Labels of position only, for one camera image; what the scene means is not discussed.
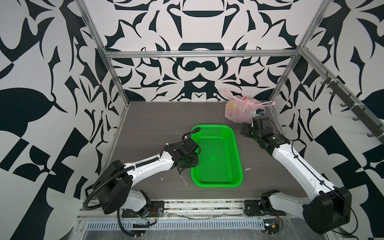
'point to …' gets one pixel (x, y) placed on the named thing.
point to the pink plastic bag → (242, 109)
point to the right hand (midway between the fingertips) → (249, 125)
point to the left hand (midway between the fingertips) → (199, 160)
